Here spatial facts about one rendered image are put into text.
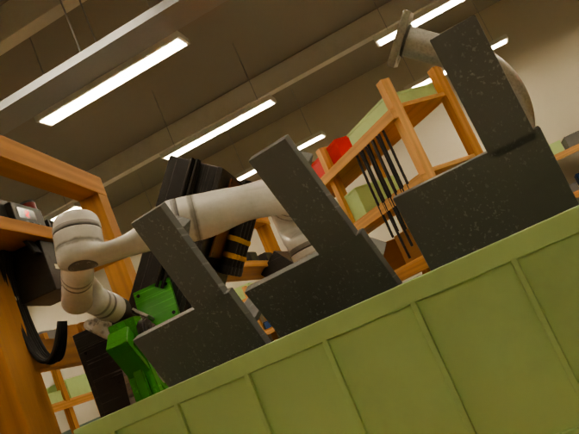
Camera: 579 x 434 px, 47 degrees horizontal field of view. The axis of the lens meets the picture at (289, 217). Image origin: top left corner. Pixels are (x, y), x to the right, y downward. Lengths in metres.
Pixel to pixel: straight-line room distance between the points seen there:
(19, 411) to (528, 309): 1.46
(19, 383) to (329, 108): 9.81
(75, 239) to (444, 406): 0.89
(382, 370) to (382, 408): 0.03
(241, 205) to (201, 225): 0.09
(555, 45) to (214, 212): 10.07
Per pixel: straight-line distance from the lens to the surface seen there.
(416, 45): 0.68
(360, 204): 5.03
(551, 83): 11.00
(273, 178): 0.64
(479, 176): 0.66
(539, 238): 0.53
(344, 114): 11.21
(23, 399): 1.83
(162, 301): 1.92
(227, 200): 1.30
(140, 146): 10.11
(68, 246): 1.31
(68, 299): 1.59
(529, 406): 0.55
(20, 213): 1.99
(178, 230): 0.71
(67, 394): 7.90
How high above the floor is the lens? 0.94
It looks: 11 degrees up
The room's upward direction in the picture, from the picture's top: 23 degrees counter-clockwise
